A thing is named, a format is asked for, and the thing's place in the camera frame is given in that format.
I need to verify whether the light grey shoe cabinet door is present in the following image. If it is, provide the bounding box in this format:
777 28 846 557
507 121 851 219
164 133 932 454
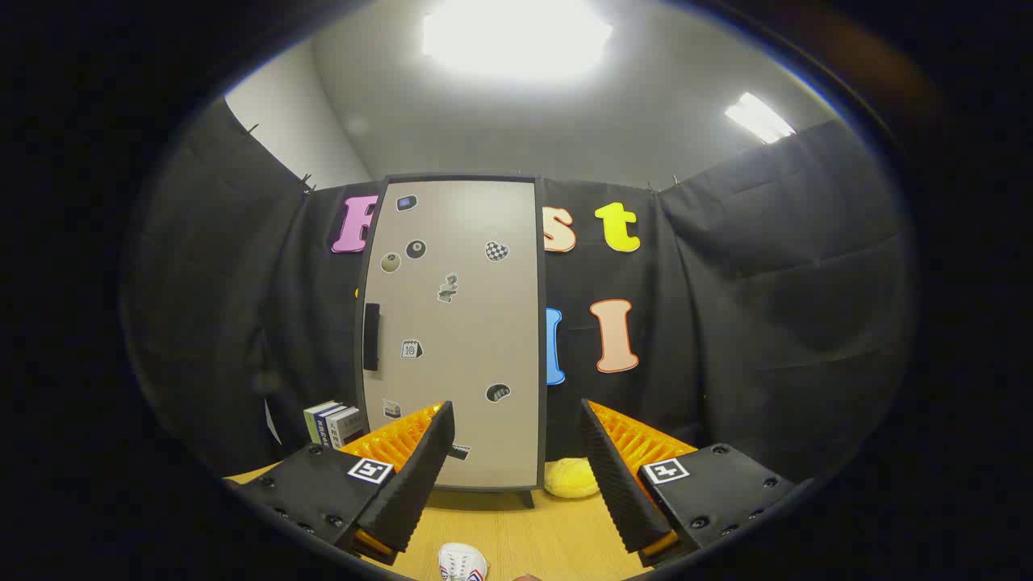
362 179 540 491

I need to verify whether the large ceiling light panel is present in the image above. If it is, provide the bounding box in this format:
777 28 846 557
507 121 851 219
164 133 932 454
421 0 614 82

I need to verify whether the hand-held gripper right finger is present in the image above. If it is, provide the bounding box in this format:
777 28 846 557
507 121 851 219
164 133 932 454
579 398 798 568

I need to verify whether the black backdrop cloth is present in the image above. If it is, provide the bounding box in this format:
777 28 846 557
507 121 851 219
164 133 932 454
121 97 917 485

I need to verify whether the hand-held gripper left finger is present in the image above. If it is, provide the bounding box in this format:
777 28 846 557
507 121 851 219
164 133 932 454
228 400 456 566

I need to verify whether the yellow plush toy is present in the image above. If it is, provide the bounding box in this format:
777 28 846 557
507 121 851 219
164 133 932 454
543 458 600 499

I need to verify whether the white and green book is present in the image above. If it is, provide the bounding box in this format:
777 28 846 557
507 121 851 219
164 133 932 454
303 401 340 445

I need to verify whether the small ceiling light panel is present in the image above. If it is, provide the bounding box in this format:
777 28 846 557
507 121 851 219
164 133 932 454
724 91 797 145

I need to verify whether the dark grey shoe cabinet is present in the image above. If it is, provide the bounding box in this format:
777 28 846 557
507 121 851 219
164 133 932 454
355 173 551 509

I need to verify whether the white shoe with red-blue stripes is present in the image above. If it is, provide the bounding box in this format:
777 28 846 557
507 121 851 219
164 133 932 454
438 542 490 581

